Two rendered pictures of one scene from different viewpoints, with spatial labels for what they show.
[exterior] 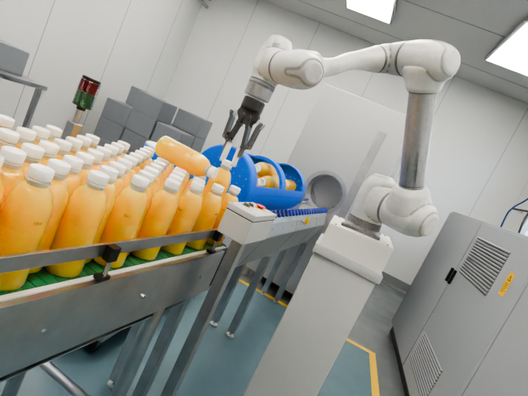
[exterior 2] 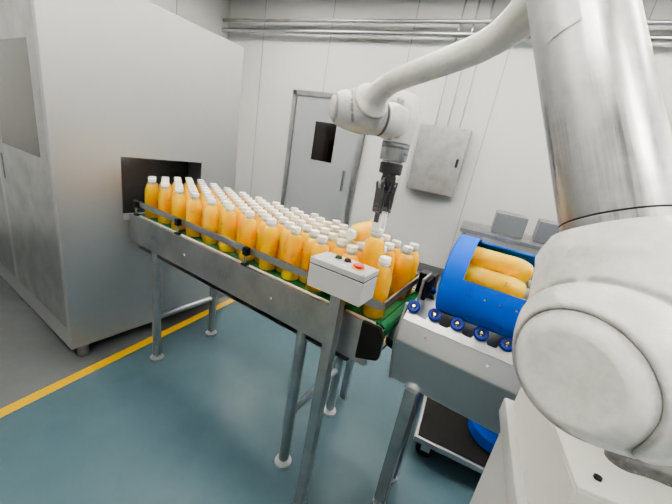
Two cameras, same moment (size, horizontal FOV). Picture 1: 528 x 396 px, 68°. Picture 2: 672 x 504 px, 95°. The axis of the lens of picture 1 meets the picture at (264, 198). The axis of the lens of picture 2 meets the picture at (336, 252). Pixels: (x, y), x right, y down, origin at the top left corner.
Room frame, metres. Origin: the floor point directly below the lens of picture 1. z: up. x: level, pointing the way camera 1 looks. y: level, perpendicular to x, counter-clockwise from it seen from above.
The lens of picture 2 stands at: (1.41, -0.90, 1.42)
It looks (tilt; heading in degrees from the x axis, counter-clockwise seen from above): 17 degrees down; 101
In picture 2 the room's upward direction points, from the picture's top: 10 degrees clockwise
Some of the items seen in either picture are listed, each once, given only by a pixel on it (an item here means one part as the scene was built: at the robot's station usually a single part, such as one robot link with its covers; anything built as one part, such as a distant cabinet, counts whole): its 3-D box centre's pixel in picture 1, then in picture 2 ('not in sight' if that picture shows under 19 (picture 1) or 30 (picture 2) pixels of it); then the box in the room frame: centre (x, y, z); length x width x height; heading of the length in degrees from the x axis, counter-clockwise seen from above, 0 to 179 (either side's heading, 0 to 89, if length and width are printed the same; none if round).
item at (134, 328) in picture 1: (138, 328); (406, 428); (1.64, 0.27, 0.31); 0.06 x 0.06 x 0.63; 71
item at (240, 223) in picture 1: (248, 221); (342, 276); (1.27, 0.01, 1.05); 0.20 x 0.10 x 0.10; 161
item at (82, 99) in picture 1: (84, 99); not in sight; (1.31, 0.69, 1.18); 0.06 x 0.06 x 0.05
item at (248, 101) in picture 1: (250, 111); (389, 176); (1.34, 0.16, 1.38); 0.08 x 0.07 x 0.09; 71
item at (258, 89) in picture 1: (258, 91); (394, 153); (1.34, 0.16, 1.45); 0.09 x 0.09 x 0.06
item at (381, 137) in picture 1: (330, 239); not in sight; (2.86, -0.57, 0.85); 0.06 x 0.06 x 1.70; 71
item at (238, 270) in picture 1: (231, 285); not in sight; (2.57, -0.05, 0.31); 0.06 x 0.06 x 0.63; 71
